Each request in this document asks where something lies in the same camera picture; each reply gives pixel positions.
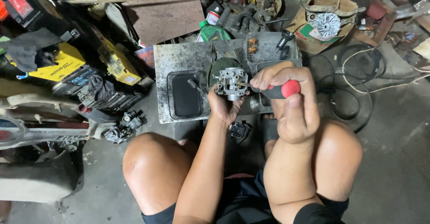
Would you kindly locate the brass carburetor jets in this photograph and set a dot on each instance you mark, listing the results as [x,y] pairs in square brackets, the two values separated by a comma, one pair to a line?
[252,45]

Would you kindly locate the person's left hand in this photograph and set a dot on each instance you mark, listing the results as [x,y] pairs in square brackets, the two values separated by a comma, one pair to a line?
[224,111]

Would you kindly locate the black sandal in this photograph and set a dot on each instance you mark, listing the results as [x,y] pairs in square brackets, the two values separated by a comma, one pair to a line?
[269,128]

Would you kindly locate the white motorcycle fairing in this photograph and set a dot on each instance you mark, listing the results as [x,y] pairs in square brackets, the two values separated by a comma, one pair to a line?
[43,135]

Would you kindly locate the black cloth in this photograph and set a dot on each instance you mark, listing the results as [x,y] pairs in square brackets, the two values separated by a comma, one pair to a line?
[27,47]

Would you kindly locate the black tray with dark liquid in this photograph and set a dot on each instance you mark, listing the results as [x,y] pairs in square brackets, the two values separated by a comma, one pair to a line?
[185,96]

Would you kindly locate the dirty grey carburetor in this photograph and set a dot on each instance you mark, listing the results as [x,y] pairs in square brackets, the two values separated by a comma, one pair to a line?
[131,119]
[116,135]

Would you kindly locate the black battery with blue label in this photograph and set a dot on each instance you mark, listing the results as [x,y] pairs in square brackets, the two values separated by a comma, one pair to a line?
[75,80]

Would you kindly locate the grey plastic parts tray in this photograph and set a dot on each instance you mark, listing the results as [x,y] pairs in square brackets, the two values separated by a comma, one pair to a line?
[267,47]

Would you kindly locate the white red spray can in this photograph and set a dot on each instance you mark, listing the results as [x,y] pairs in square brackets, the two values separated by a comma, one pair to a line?
[213,15]

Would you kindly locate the dark green cloth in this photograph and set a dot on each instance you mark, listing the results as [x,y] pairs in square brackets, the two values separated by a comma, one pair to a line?
[223,64]

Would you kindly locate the person's left leg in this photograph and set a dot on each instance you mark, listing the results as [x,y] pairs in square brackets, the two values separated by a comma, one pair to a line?
[154,170]

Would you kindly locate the upright yellow battery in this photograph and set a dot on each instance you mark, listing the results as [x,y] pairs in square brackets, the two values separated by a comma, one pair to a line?
[117,66]

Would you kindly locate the grey motorcycle seat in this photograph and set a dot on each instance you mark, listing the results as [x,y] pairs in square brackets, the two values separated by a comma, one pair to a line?
[37,180]

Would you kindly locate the brown rusty board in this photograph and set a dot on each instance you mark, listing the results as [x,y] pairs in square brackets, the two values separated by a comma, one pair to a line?
[164,19]

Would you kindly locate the grey stained metal work board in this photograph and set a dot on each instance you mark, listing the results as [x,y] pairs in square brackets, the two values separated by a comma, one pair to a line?
[188,56]

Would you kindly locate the green oil bottle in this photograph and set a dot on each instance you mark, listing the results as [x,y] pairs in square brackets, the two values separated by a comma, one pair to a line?
[213,32]

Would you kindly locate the small pliers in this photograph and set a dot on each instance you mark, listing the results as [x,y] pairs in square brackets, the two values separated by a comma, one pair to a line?
[213,52]

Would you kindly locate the heap of wood scraps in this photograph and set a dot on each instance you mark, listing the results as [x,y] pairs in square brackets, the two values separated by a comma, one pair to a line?
[393,5]

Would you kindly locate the black carburetor diaphragm piston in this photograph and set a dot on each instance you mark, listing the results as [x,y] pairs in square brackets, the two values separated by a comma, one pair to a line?
[285,38]

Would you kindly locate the brown cardboard box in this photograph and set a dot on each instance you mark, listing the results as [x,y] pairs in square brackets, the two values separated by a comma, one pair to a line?
[304,32]

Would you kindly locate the black shorts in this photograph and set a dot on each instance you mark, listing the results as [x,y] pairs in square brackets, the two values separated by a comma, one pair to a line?
[245,203]

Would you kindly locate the person's right hand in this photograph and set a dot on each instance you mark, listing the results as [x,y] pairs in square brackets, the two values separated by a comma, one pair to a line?
[299,119]

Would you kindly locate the heap of engine parts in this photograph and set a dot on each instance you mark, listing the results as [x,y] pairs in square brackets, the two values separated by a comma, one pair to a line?
[255,9]

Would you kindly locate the person's leg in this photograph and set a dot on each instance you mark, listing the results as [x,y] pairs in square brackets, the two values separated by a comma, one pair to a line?
[154,170]
[336,160]

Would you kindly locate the black battery with red top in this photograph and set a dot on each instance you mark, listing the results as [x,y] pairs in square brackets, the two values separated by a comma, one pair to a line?
[23,5]

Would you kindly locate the silver carburetor body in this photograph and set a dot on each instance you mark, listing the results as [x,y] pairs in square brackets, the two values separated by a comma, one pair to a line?
[231,81]

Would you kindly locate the flat yellow battery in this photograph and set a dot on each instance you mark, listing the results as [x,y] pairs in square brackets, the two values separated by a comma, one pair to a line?
[63,64]

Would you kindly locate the black carburetor part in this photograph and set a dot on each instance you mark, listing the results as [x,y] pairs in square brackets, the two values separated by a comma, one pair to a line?
[240,131]

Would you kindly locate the person's right leg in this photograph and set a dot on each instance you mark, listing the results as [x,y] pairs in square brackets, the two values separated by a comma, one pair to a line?
[336,160]

